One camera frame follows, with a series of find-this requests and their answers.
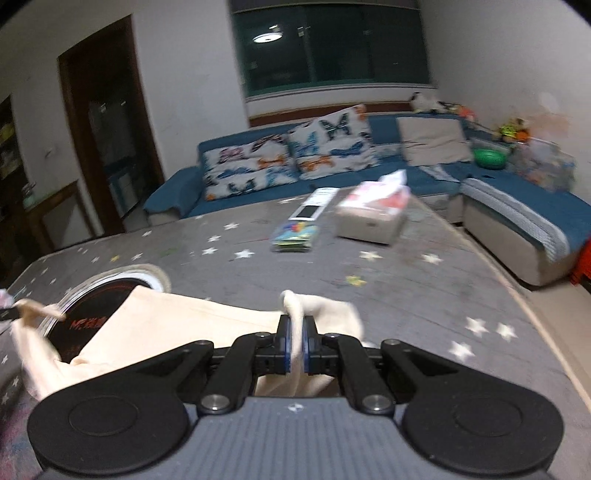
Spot left butterfly pillow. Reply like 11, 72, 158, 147
202, 134, 298, 201

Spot dark wooden door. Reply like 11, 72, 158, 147
58, 16, 164, 235

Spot white tissue box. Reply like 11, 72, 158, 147
335, 169, 411, 245

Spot butterfly pillow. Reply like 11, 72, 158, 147
287, 104, 379, 180
202, 134, 298, 201

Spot round induction cooktop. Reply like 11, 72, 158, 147
38, 264, 171, 363

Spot green bowl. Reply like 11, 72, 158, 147
473, 148, 507, 170

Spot yellow green toy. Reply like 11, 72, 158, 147
494, 117, 531, 144

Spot blue sectional sofa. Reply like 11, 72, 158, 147
143, 105, 590, 286

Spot red plastic stool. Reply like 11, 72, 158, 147
570, 239, 591, 291

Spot wooden side table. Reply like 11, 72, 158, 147
24, 181, 97, 256

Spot colourful clear pencil case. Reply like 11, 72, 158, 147
270, 221, 320, 252

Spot beige plain cushion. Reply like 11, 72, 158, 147
397, 116, 473, 166

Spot dark window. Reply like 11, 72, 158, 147
229, 1, 431, 96

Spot cream garment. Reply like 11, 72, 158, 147
10, 287, 363, 400

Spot panda plush toy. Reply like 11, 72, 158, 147
409, 92, 449, 114

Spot dark shelf cabinet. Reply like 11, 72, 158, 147
0, 97, 32, 288

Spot right butterfly pillow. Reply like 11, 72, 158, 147
287, 104, 379, 180

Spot white remote box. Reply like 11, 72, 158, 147
290, 187, 339, 222

